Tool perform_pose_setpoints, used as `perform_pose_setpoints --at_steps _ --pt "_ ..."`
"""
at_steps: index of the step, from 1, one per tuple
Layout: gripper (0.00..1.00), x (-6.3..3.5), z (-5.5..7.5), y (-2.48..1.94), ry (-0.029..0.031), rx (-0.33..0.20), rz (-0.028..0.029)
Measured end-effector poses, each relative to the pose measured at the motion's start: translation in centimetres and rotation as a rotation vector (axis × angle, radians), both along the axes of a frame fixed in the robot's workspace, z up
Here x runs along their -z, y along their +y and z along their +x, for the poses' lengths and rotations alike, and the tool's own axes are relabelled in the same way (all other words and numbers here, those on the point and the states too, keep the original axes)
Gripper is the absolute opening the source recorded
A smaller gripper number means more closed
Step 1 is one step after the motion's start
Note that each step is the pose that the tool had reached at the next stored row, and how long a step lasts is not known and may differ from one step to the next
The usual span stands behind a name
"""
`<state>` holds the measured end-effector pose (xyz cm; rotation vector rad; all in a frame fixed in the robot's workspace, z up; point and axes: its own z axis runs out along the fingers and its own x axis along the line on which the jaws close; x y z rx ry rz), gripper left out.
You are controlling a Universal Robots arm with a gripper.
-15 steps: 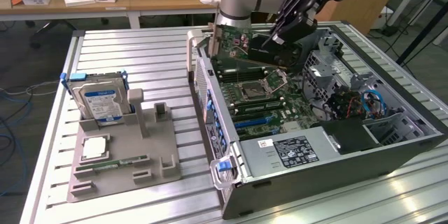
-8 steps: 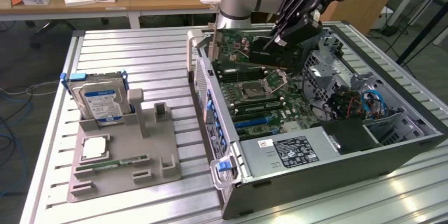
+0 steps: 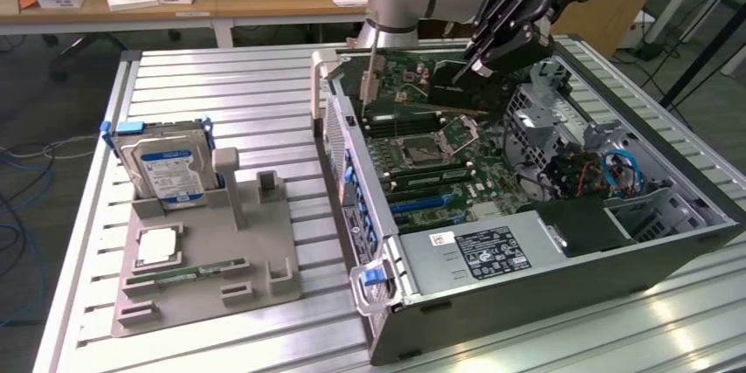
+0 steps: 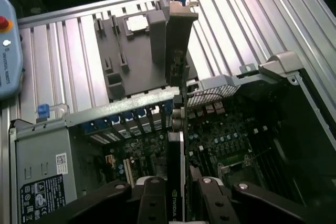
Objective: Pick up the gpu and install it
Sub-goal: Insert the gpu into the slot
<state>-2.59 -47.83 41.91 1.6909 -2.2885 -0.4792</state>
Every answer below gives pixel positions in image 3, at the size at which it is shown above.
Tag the green graphics card black fan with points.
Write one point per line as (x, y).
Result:
(408, 73)

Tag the metal disk bay cage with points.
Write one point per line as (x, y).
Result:
(540, 119)

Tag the white floor device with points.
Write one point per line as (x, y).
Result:
(639, 30)

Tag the metal socket cover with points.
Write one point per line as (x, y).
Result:
(461, 133)

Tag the black RAM slots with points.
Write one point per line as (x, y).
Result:
(402, 124)

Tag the CPU socket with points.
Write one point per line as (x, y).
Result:
(422, 152)

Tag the green motherboard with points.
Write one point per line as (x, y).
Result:
(484, 189)

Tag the installed RAM stick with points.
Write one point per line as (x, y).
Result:
(432, 177)

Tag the blue expansion slot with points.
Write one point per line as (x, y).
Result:
(417, 205)

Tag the grey power supply unit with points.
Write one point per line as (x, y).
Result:
(432, 259)

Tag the black open PC case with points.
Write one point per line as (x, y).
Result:
(583, 285)

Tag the clear case latch blue tab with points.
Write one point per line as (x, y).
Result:
(373, 285)

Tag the hard disk in blue caddy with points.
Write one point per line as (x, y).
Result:
(166, 170)

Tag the black chair base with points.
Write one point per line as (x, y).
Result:
(82, 52)

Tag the green RAM stick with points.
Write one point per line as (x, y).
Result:
(188, 272)

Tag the silver CPU chip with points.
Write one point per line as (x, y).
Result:
(158, 247)

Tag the grey parts rack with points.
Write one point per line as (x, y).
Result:
(198, 307)

